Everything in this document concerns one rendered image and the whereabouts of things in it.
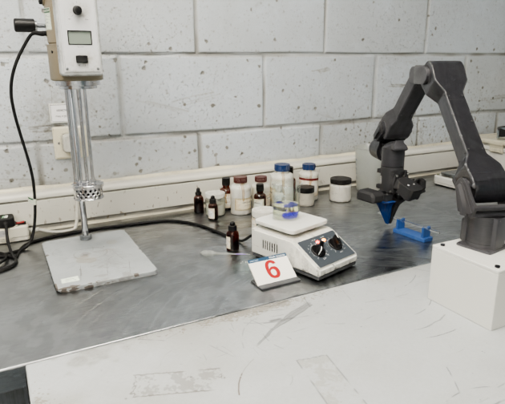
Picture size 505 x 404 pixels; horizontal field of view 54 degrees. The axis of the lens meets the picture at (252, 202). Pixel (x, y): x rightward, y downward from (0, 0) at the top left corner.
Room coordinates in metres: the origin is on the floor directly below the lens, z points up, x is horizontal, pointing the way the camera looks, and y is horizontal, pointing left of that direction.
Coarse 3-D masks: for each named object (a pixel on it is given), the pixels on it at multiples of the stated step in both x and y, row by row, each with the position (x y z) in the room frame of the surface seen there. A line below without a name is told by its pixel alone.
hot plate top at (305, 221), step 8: (264, 216) 1.07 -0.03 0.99; (272, 216) 1.07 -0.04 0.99; (304, 216) 1.07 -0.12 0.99; (312, 216) 1.07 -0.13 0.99; (264, 224) 1.03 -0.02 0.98; (272, 224) 1.01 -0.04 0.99; (280, 224) 1.01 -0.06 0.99; (288, 224) 1.01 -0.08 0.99; (296, 224) 1.01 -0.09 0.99; (304, 224) 1.01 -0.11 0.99; (312, 224) 1.01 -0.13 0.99; (320, 224) 1.03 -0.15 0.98; (288, 232) 0.98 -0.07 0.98; (296, 232) 0.97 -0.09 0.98
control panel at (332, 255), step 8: (328, 232) 1.02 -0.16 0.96; (304, 240) 0.97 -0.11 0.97; (312, 240) 0.98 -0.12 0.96; (320, 240) 0.99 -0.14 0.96; (328, 240) 1.00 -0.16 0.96; (304, 248) 0.95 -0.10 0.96; (328, 248) 0.98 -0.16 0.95; (344, 248) 0.99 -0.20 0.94; (312, 256) 0.94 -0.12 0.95; (328, 256) 0.95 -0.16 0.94; (336, 256) 0.96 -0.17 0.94; (344, 256) 0.97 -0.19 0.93; (320, 264) 0.92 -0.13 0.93; (328, 264) 0.93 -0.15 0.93
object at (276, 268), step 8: (256, 264) 0.93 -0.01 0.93; (264, 264) 0.93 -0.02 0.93; (272, 264) 0.94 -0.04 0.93; (280, 264) 0.94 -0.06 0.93; (288, 264) 0.95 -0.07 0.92; (256, 272) 0.91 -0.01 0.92; (264, 272) 0.92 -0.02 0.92; (272, 272) 0.92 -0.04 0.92; (280, 272) 0.93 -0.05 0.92; (288, 272) 0.93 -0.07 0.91; (264, 280) 0.90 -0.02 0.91
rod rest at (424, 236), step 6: (396, 222) 1.21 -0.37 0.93; (402, 222) 1.22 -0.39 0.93; (396, 228) 1.21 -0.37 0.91; (402, 228) 1.21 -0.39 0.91; (408, 228) 1.21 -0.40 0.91; (402, 234) 1.19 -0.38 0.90; (408, 234) 1.17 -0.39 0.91; (414, 234) 1.17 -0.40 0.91; (420, 234) 1.17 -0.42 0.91; (426, 234) 1.14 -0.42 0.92; (420, 240) 1.14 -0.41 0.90; (426, 240) 1.14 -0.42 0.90
